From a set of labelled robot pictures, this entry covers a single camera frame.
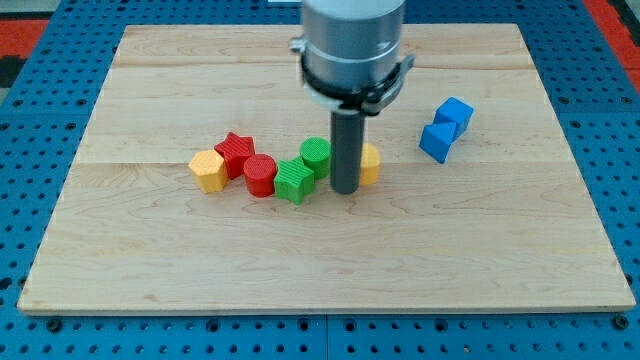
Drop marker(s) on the red cylinder block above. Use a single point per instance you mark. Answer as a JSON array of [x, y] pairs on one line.
[[259, 172]]

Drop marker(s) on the wooden board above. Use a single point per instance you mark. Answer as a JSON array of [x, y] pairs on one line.
[[505, 225]]

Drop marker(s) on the red star block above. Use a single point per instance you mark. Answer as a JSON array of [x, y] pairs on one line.
[[235, 150]]

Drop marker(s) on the blue triangular block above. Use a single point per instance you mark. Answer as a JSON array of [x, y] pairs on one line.
[[436, 140]]

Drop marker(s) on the yellow block behind rod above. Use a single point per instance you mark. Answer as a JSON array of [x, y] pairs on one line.
[[370, 165]]

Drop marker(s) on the green star block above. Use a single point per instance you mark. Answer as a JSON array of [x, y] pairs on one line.
[[294, 180]]

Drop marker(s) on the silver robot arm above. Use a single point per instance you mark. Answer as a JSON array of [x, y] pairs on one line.
[[349, 54]]

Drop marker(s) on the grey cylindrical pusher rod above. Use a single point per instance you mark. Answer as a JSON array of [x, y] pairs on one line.
[[347, 134]]

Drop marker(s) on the green cylinder block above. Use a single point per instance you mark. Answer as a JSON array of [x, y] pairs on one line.
[[316, 153]]

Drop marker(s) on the yellow hexagon block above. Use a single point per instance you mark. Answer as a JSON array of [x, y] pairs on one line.
[[209, 171]]

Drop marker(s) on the blue cube block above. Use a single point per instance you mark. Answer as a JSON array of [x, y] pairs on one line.
[[456, 112]]

